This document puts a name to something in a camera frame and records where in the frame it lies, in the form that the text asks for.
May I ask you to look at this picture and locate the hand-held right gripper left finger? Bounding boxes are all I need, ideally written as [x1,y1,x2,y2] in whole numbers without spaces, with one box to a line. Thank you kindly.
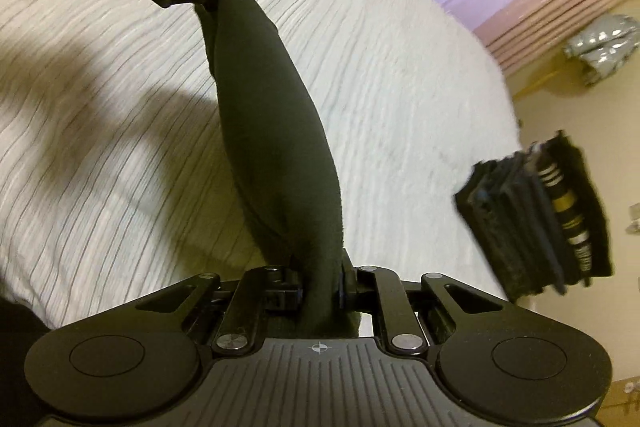
[135,264,304,353]

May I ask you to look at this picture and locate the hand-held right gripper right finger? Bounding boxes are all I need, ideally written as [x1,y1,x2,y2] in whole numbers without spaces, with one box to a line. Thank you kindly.
[338,264,504,354]

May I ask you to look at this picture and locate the dark green garment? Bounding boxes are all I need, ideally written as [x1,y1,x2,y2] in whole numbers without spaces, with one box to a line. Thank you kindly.
[195,0,363,340]

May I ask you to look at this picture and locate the stack of folded dark clothes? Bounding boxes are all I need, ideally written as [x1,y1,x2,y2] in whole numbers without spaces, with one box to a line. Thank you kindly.
[454,130,616,300]

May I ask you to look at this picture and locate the striped white bed sheet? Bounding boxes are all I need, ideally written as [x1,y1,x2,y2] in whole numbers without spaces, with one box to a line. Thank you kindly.
[0,0,523,328]

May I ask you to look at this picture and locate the yellow stick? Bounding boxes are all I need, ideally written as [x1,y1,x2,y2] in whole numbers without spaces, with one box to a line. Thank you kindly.
[515,62,571,100]

